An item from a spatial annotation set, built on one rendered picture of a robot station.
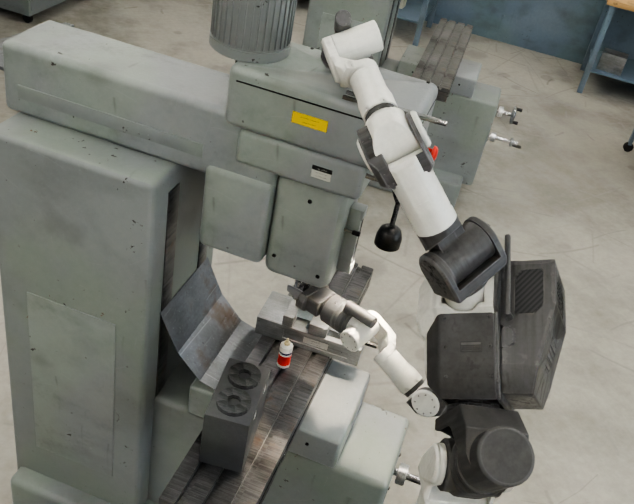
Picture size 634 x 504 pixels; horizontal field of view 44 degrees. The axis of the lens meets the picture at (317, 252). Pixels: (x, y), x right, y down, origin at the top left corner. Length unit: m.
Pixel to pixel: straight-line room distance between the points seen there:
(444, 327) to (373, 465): 0.91
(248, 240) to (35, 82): 0.70
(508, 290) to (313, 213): 0.58
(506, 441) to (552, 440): 2.36
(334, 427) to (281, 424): 0.21
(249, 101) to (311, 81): 0.16
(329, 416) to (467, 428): 0.92
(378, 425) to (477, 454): 1.12
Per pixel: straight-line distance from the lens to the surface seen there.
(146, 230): 2.10
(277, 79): 1.86
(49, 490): 3.04
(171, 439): 2.70
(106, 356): 2.46
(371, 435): 2.60
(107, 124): 2.16
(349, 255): 2.14
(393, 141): 1.52
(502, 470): 1.55
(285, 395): 2.37
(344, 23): 1.68
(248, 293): 4.17
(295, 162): 1.93
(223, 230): 2.12
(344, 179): 1.91
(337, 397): 2.51
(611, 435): 4.09
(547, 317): 1.69
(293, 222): 2.04
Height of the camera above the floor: 2.63
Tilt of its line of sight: 35 degrees down
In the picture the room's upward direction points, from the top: 12 degrees clockwise
